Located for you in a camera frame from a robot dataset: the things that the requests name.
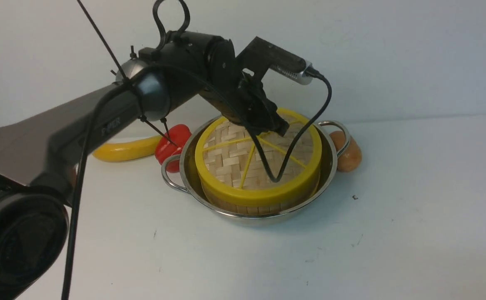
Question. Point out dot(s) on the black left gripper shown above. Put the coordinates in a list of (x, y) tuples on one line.
[(234, 94)]

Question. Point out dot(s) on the woven bamboo steamer lid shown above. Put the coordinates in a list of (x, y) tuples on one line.
[(226, 153)]

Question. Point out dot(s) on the bamboo steamer basket yellow rim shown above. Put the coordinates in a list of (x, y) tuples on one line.
[(256, 200)]

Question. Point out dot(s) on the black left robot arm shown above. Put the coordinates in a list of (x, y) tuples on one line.
[(37, 155)]

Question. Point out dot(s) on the stainless steel pot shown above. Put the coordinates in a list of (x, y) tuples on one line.
[(192, 185)]

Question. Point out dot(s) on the red bell pepper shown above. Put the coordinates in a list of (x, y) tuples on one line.
[(179, 135)]

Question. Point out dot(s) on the yellow banana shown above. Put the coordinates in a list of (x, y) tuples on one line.
[(127, 151)]

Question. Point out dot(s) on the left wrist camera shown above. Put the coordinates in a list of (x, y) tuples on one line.
[(260, 56)]

